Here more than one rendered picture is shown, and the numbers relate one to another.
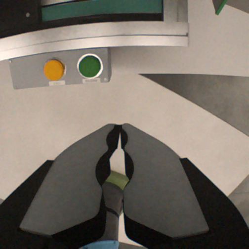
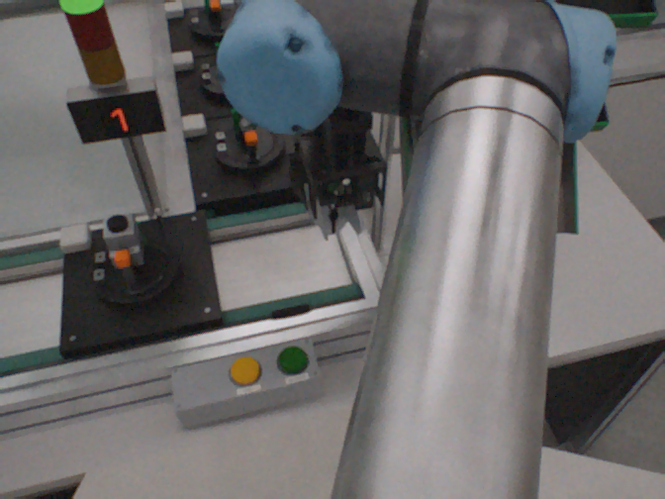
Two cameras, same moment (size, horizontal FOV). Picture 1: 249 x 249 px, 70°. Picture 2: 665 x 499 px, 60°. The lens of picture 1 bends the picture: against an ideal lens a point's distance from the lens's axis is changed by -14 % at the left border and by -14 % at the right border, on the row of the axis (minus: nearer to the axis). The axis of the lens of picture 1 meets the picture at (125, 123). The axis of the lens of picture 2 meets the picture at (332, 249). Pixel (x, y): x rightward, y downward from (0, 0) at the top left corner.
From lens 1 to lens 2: 0.64 m
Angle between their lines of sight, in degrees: 68
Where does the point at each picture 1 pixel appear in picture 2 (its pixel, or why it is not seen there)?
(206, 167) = not seen: outside the picture
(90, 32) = (287, 325)
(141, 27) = (343, 310)
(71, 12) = (260, 312)
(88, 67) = (292, 357)
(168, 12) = (368, 288)
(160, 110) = not seen: hidden behind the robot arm
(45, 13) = (227, 315)
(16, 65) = (184, 375)
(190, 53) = not seen: hidden behind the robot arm
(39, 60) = (222, 363)
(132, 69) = (349, 400)
